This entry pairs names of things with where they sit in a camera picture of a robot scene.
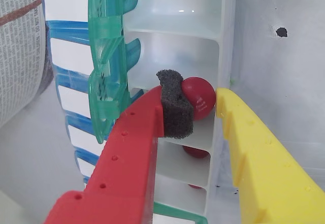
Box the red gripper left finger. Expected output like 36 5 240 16
43 70 195 224

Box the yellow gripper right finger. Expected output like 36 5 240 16
215 87 325 224

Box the blue green pill organizer box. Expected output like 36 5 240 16
42 0 238 224

